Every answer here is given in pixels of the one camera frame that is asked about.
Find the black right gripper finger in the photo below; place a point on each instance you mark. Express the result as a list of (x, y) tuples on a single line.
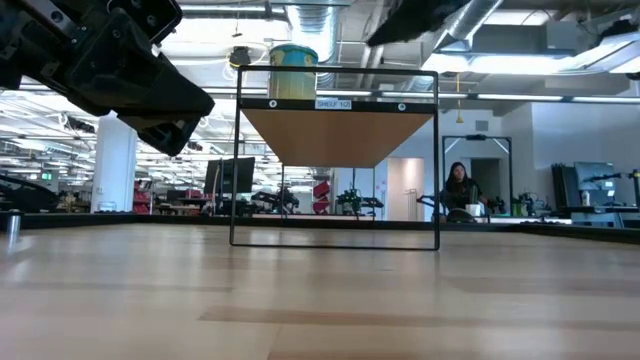
[(410, 17)]

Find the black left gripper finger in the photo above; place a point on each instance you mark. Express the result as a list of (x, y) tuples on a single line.
[(140, 85), (167, 137)]

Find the tall carrots label can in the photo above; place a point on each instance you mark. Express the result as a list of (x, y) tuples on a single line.
[(293, 72)]

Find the black background robot arm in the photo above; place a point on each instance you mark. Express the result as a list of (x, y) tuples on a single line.
[(357, 201), (280, 200)]

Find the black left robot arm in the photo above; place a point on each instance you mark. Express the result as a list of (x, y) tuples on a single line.
[(10, 55)]

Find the white shelf label sticker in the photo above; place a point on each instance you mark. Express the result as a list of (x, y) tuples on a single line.
[(333, 104)]

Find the white building column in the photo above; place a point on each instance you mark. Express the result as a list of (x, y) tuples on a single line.
[(114, 165)]

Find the black computer monitor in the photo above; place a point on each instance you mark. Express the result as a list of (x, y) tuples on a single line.
[(240, 175)]

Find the red chair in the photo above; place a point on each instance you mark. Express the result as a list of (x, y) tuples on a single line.
[(321, 197)]

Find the person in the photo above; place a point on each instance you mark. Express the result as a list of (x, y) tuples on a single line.
[(459, 190)]

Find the desk with monitors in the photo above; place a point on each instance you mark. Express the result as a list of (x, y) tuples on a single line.
[(595, 200)]

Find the silver ventilation duct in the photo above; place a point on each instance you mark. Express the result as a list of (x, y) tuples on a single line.
[(315, 25)]

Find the black aluminium table frame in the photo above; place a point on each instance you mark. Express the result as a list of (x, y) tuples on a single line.
[(100, 220)]

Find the wooden shelf with black frame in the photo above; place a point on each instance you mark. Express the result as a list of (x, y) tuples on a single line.
[(335, 135)]

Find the tall black metal frame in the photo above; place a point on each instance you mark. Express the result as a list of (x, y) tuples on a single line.
[(510, 170)]

